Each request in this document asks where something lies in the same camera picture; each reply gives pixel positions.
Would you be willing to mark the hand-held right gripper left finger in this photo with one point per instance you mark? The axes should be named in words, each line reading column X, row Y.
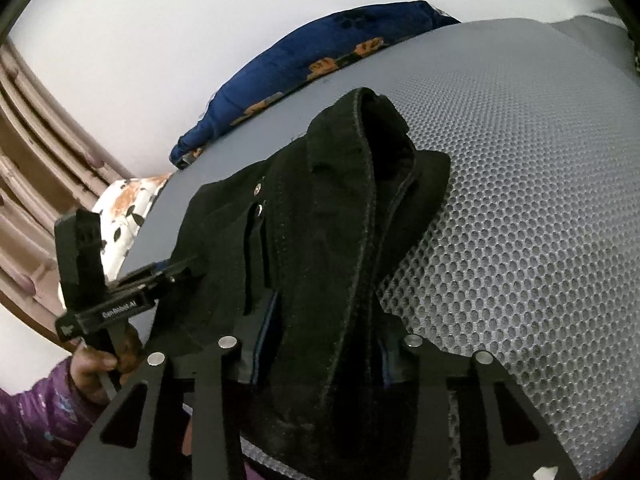
column 215, row 380

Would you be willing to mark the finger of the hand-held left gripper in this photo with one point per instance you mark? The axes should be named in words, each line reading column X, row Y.
column 160, row 272

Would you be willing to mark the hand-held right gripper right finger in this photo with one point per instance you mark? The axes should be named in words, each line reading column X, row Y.
column 432, row 400

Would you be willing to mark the person's left forearm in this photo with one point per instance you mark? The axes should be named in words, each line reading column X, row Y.
column 35, row 425

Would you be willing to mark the person's left hand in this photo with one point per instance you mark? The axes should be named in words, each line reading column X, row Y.
column 87, row 367

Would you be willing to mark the white floral pillow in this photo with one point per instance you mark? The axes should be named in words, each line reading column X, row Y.
column 125, row 210

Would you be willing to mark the brown grooved headboard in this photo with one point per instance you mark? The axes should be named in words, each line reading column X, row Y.
column 30, row 160

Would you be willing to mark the blue pillow with orange print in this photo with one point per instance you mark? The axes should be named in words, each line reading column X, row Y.
column 280, row 75

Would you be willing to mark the grey mesh mattress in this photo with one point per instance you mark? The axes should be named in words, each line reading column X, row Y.
column 525, row 185

